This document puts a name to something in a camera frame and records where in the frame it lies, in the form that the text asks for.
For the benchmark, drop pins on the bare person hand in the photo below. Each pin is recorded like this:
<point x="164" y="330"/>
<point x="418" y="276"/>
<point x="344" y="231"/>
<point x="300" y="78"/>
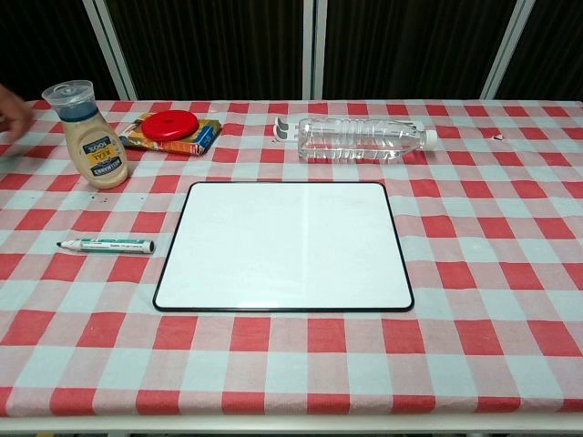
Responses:
<point x="13" y="114"/>

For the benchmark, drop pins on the green whiteboard marker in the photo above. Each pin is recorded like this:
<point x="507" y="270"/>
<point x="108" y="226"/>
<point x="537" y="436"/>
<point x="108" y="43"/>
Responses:
<point x="114" y="246"/>

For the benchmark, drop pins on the white dry-erase board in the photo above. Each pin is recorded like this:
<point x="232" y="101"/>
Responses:
<point x="282" y="246"/>

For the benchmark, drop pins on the red white checkered tablecloth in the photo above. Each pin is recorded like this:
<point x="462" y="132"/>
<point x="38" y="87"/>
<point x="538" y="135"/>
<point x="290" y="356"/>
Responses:
<point x="291" y="364"/>

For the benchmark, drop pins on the upside down mayonnaise bottle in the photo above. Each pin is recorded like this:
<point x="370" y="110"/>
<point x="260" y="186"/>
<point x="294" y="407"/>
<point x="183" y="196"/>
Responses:
<point x="98" y="145"/>

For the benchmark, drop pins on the red round plastic lid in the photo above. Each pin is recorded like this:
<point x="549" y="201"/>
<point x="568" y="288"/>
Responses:
<point x="169" y="124"/>

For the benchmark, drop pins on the colourful flat snack packet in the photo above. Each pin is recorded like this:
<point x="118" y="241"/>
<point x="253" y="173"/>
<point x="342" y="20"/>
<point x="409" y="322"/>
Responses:
<point x="200" y="139"/>

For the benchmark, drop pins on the clear plastic water bottle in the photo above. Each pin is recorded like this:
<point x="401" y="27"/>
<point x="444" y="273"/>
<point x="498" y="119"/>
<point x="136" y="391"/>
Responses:
<point x="355" y="139"/>

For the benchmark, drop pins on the white metal frame post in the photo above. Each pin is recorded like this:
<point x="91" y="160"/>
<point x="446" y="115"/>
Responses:
<point x="314" y="50"/>
<point x="114" y="50"/>
<point x="505" y="50"/>

